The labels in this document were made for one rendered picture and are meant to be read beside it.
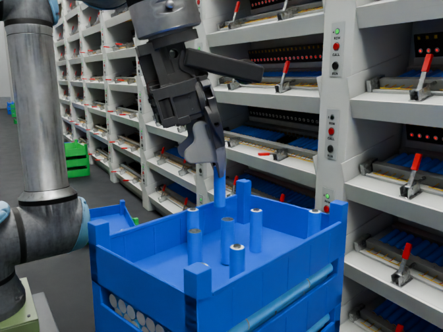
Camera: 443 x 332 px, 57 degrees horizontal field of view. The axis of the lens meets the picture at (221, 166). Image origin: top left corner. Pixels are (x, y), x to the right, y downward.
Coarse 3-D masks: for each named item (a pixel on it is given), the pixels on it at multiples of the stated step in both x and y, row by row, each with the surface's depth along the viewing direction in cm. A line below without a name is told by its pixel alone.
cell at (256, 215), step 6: (252, 210) 59; (258, 210) 59; (252, 216) 58; (258, 216) 58; (252, 222) 59; (258, 222) 58; (252, 228) 59; (258, 228) 59; (252, 234) 59; (258, 234) 59; (252, 240) 59; (258, 240) 59; (252, 246) 59; (258, 246) 59; (258, 252) 60
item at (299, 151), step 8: (224, 136) 154; (232, 136) 149; (240, 136) 144; (248, 136) 141; (256, 144) 135; (264, 144) 132; (272, 144) 128; (280, 144) 125; (288, 152) 122; (296, 152) 118; (304, 152) 115; (312, 152) 113; (304, 160) 114
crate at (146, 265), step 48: (240, 192) 70; (96, 240) 50; (144, 240) 57; (240, 240) 64; (288, 240) 64; (336, 240) 57; (144, 288) 44; (192, 288) 38; (240, 288) 42; (288, 288) 49
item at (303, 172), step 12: (228, 120) 159; (240, 120) 162; (252, 120) 158; (264, 120) 151; (276, 120) 145; (240, 144) 143; (228, 156) 145; (240, 156) 137; (252, 156) 130; (264, 156) 126; (264, 168) 126; (276, 168) 120; (288, 168) 115; (300, 168) 111; (312, 168) 109; (300, 180) 112; (312, 180) 107
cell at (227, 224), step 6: (222, 222) 54; (228, 222) 54; (234, 222) 55; (222, 228) 54; (228, 228) 54; (234, 228) 55; (222, 234) 55; (228, 234) 54; (222, 240) 55; (228, 240) 54; (222, 246) 55; (228, 246) 55; (222, 252) 55; (228, 252) 55; (222, 258) 55; (228, 258) 55; (228, 264) 55
